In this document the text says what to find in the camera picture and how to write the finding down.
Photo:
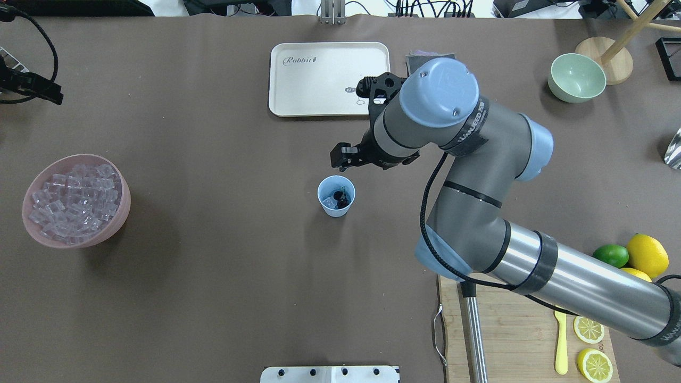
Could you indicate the yellow lemon far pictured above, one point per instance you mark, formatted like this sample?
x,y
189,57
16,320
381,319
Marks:
x,y
648,255

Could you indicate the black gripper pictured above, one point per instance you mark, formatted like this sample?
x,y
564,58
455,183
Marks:
x,y
368,153

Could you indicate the mint green bowl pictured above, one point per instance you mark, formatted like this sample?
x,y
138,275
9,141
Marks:
x,y
575,78

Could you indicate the wooden cup tree stand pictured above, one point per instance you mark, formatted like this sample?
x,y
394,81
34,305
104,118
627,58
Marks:
x,y
612,55

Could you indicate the white wire cup rack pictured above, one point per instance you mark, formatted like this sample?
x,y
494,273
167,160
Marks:
x,y
12,62

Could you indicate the clear ice cubes pile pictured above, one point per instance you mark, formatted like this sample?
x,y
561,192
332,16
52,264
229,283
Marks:
x,y
72,207

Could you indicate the steel ice scoop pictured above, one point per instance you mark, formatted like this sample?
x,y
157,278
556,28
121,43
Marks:
x,y
672,155

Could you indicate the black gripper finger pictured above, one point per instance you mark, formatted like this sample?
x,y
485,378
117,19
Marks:
x,y
30,85

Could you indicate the yellow lemon near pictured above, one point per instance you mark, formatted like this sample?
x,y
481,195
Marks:
x,y
637,273

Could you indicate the cream rabbit tray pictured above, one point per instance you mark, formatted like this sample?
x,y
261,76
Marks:
x,y
320,78

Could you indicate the lemon half lower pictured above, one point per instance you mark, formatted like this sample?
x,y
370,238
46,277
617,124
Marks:
x,y
594,365

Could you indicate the lemon half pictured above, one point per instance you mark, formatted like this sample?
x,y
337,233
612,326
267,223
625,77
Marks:
x,y
594,365
588,330

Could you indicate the yellow lemon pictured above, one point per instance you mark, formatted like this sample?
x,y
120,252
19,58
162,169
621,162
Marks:
x,y
648,255
637,273

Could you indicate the steel muddler black tip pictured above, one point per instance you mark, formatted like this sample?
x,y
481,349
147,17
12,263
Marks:
x,y
473,333

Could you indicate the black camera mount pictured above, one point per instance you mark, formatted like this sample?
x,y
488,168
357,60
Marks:
x,y
380,90

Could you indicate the green lime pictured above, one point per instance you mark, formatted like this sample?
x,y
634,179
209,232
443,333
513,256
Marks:
x,y
612,254

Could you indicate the bamboo cutting board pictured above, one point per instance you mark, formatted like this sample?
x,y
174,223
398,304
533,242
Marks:
x,y
519,337

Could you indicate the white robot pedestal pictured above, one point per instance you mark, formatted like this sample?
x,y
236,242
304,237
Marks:
x,y
338,373

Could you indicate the pink bowl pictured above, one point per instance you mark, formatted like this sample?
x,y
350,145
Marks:
x,y
66,164

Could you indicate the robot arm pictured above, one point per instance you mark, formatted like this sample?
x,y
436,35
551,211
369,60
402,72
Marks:
x,y
464,237

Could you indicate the light blue cup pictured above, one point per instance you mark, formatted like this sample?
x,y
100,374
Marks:
x,y
327,188

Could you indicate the ice cube in cup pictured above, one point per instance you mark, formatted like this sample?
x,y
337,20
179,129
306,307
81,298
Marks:
x,y
330,203

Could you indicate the yellow plastic knife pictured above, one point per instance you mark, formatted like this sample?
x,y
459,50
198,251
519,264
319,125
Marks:
x,y
561,351

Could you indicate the lemon half upper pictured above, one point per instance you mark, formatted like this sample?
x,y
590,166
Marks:
x,y
588,330

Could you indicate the grey folded cloth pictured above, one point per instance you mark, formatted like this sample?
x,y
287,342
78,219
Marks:
x,y
416,59

